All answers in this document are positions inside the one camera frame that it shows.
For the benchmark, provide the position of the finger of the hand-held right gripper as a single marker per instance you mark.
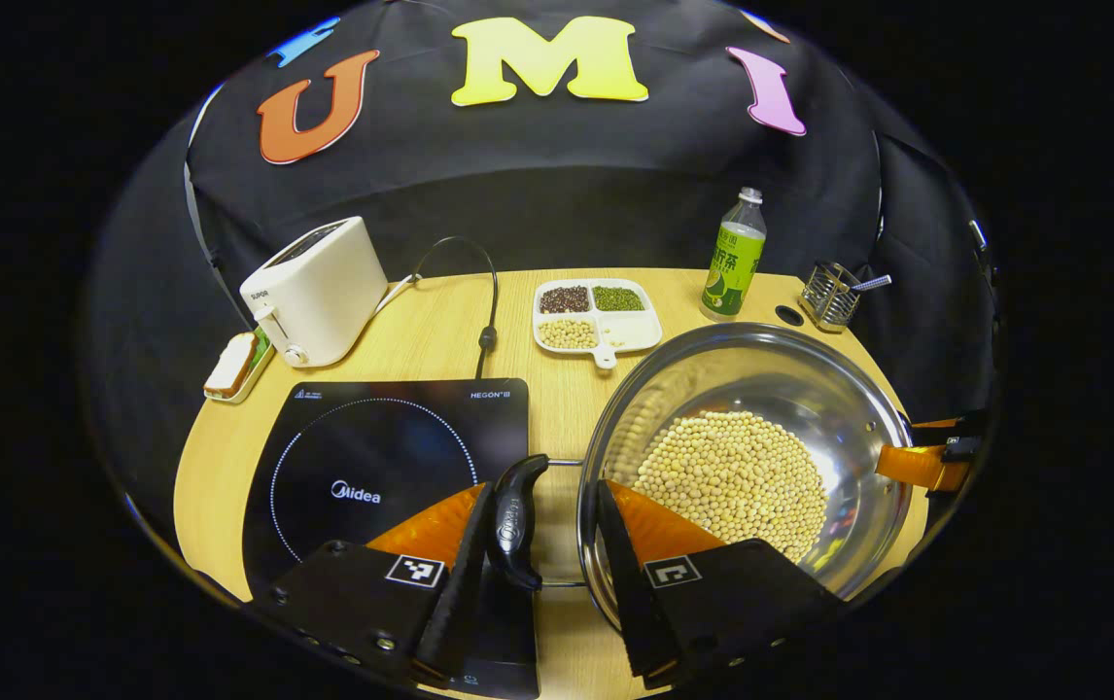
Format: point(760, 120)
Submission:
point(965, 433)
point(922, 469)

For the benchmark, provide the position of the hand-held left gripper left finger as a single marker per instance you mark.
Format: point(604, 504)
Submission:
point(353, 593)

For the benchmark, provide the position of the green label drink bottle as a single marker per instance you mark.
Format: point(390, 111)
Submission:
point(734, 267)

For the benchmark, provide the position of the metal spoon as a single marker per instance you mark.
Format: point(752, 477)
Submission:
point(873, 283)

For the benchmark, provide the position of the white divided dish of beans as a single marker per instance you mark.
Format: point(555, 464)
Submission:
point(615, 332)

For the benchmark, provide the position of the black induction cooktop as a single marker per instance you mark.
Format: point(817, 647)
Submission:
point(372, 437)

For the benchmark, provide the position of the pile of soybeans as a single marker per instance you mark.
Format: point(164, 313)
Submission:
point(732, 481)

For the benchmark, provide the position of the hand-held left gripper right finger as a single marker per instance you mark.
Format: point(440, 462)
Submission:
point(742, 603)

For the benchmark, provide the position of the small plate with bread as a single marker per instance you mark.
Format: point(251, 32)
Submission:
point(234, 365)

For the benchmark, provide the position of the white toaster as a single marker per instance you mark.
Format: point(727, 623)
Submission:
point(324, 292)

